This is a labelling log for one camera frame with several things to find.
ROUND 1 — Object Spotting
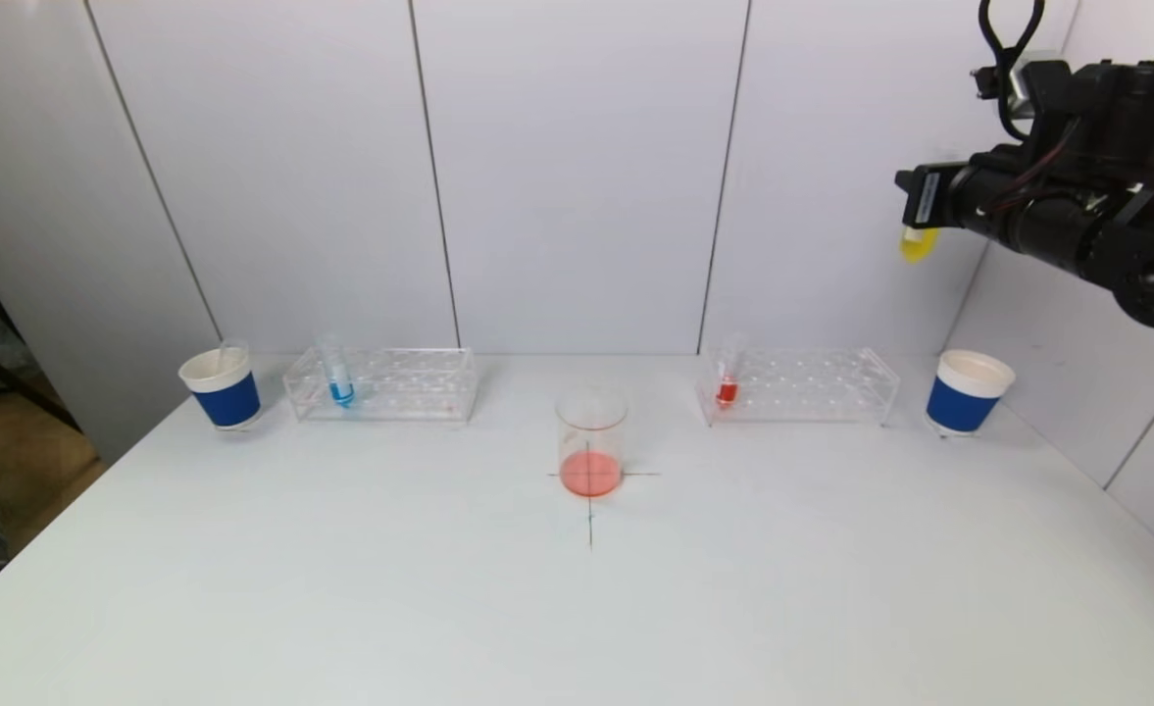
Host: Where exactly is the clear glass beaker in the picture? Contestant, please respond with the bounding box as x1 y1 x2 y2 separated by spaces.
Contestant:
555 387 628 499

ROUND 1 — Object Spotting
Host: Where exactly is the test tube with red pigment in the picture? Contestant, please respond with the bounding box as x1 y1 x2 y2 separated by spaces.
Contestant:
716 333 749 408

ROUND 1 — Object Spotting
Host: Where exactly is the clear acrylic test tube rack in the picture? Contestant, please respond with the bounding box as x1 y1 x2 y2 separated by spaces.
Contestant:
696 343 901 428
284 348 479 426

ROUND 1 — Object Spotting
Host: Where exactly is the test tube with blue pigment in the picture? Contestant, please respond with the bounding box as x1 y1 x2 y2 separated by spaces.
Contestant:
318 333 357 409

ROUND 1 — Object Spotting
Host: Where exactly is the blue white paper cup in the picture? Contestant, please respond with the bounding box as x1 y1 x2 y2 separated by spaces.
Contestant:
926 349 1016 437
178 347 264 432

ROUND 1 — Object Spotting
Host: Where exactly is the black looped camera cable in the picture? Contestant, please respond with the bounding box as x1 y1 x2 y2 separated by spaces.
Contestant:
978 0 1046 140

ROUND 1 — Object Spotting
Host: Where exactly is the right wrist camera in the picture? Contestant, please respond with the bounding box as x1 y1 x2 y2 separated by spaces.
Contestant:
972 59 1074 121

